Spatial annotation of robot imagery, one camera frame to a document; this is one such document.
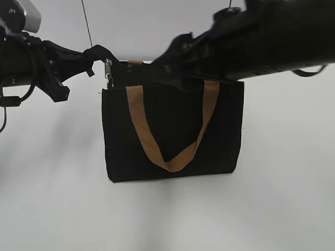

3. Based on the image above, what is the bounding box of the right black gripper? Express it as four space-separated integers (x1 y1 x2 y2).
188 1 334 81

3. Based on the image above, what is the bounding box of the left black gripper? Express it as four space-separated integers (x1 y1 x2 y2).
1 2 92 102

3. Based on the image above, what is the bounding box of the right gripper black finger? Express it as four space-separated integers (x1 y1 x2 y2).
149 32 207 92

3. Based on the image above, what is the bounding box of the black canvas tote bag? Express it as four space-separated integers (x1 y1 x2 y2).
102 51 244 182

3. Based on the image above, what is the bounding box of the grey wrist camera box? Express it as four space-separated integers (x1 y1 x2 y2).
16 0 42 33

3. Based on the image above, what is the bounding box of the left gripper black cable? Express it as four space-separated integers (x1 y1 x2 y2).
0 49 37 131

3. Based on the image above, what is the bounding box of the left black wall cable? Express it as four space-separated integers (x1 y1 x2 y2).
81 0 93 47

